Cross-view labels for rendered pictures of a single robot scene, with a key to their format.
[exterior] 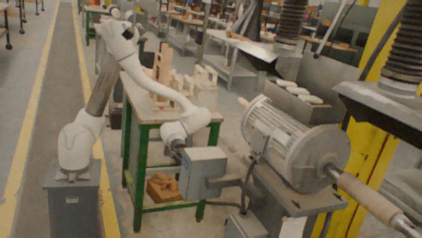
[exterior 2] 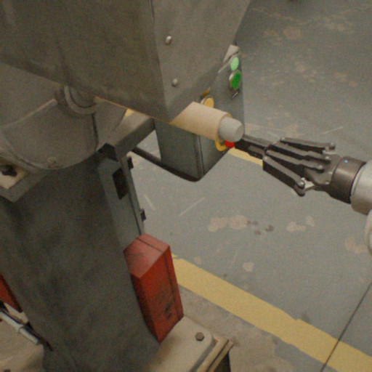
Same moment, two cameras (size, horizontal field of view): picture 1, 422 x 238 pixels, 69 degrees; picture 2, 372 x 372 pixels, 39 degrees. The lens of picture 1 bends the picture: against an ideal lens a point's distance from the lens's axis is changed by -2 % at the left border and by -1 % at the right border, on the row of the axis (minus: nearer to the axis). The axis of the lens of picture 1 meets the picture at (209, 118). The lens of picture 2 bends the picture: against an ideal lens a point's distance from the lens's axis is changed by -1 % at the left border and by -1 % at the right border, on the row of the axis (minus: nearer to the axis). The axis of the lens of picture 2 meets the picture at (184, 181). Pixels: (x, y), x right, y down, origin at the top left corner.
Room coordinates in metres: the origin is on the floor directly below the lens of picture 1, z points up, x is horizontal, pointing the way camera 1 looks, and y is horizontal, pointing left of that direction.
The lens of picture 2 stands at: (1.84, -0.34, 1.59)
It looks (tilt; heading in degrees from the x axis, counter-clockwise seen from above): 43 degrees down; 159
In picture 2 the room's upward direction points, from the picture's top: 9 degrees counter-clockwise
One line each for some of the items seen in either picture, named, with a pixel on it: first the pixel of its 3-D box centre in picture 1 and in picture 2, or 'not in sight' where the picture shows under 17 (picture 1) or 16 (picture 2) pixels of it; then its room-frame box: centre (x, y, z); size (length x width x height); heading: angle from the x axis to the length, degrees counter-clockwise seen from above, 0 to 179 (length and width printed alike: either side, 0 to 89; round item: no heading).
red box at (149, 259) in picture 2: not in sight; (128, 269); (0.95, -0.20, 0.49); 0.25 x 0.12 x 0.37; 27
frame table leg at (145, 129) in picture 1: (140, 181); not in sight; (1.76, 0.39, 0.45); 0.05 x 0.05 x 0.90; 27
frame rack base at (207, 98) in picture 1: (201, 93); not in sight; (2.16, 0.09, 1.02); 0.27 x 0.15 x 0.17; 24
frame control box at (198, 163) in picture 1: (212, 187); (165, 118); (1.05, -0.06, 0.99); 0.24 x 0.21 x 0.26; 27
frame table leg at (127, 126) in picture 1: (126, 143); not in sight; (2.25, 0.64, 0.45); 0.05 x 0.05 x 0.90; 27
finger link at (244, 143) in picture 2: not in sight; (251, 147); (1.20, 0.04, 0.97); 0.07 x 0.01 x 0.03; 27
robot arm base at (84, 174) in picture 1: (74, 169); not in sight; (1.38, 0.67, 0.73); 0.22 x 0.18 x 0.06; 19
